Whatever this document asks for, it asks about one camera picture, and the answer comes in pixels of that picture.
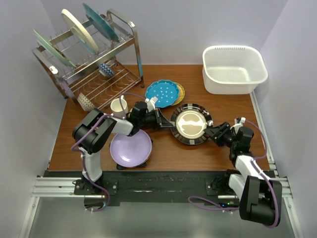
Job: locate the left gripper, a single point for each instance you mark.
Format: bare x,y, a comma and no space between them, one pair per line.
160,120

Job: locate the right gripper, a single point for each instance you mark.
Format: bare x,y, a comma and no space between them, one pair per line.
224,128

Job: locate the black striped cream plate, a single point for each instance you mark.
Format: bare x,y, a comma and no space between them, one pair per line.
189,123

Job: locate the blue polka dot plate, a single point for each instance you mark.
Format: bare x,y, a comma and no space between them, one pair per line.
166,92

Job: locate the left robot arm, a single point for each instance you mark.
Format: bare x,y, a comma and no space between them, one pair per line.
91,135

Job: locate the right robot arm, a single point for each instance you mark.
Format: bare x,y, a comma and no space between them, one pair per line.
260,196

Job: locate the white plastic bin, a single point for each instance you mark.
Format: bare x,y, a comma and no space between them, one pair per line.
232,69

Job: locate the yellow patterned plate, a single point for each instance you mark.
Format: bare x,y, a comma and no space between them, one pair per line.
181,94

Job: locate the purple plate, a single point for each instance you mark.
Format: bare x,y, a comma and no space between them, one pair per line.
131,151

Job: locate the white cup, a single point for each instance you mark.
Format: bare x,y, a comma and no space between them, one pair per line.
119,108

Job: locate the grey patterned cup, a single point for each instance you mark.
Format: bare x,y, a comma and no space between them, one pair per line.
85,103

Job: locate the blue zigzag bowl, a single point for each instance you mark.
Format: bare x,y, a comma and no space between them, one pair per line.
105,70

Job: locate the metal dish rack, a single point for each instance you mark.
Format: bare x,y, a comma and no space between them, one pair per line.
96,59

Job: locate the teal plate in rack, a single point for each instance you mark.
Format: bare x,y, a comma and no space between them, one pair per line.
100,24

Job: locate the green plate in rack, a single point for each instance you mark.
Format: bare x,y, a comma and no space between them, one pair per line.
53,50

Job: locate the cream plate in rack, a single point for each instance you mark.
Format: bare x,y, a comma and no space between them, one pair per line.
80,32

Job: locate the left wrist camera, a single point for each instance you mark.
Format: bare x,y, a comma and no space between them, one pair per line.
151,103

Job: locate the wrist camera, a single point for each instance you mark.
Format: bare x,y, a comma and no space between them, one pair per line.
240,121
151,103

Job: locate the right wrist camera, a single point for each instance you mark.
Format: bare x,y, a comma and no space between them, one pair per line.
240,121

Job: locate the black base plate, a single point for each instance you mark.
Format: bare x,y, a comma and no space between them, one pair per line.
146,186

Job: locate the aluminium rail frame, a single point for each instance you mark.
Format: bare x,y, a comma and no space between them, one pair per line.
41,189

